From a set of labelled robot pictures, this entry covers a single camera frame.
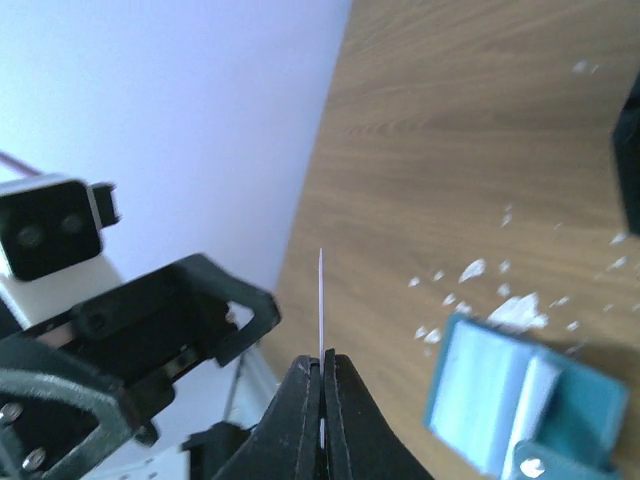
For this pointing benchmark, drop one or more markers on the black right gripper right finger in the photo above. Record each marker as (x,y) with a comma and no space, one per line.
(359,441)

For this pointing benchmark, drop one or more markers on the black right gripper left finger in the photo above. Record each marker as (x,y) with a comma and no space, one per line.
(285,443)

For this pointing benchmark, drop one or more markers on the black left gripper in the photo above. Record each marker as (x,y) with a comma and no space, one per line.
(91,360)

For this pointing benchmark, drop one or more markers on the red white credit card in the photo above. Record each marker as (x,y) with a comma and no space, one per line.
(321,343)

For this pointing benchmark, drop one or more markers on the teal leather card holder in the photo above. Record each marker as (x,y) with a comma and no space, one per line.
(516,409)

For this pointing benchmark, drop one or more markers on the black storage bin with cards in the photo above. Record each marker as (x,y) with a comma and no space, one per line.
(625,145)

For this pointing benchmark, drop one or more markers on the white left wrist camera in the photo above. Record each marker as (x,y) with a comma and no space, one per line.
(52,250)

